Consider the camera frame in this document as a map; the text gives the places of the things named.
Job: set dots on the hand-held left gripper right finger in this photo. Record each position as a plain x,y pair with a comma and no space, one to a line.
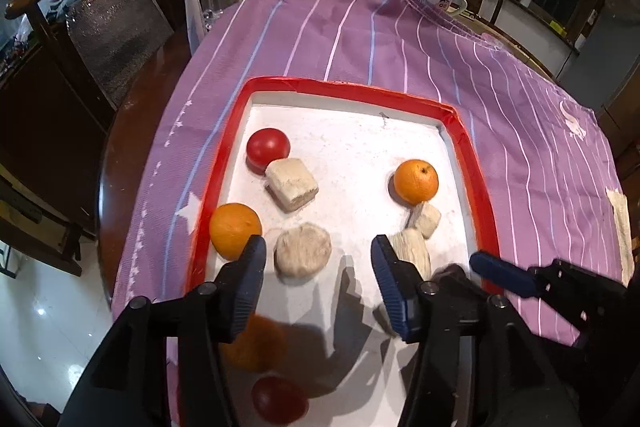
392,294

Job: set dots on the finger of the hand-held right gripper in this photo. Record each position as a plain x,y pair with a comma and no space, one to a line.
500,273

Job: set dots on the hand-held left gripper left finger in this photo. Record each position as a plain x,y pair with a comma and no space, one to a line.
247,289

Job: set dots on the dark plum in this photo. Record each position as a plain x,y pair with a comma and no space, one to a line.
452,275

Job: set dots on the beige square food chunk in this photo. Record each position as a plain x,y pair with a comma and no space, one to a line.
414,252

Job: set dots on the large orange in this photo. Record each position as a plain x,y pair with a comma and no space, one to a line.
257,344

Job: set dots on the beige round food chunk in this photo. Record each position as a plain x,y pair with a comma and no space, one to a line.
302,252

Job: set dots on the small beige food chunk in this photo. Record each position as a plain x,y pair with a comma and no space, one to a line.
425,219

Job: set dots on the red-rimmed white tray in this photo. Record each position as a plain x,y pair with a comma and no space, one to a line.
350,142

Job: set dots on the small orange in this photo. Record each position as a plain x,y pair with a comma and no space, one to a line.
415,183
235,230

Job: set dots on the cream knitted towel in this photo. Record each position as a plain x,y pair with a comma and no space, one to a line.
620,227

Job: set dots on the beige blocky food chunk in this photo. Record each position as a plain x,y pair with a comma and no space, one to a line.
291,185

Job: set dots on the small red tomato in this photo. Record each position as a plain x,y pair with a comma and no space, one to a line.
268,148

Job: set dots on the purple striped tablecloth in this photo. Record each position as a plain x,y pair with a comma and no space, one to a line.
325,37

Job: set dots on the wooden chair with curved rail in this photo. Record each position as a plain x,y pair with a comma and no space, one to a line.
115,37

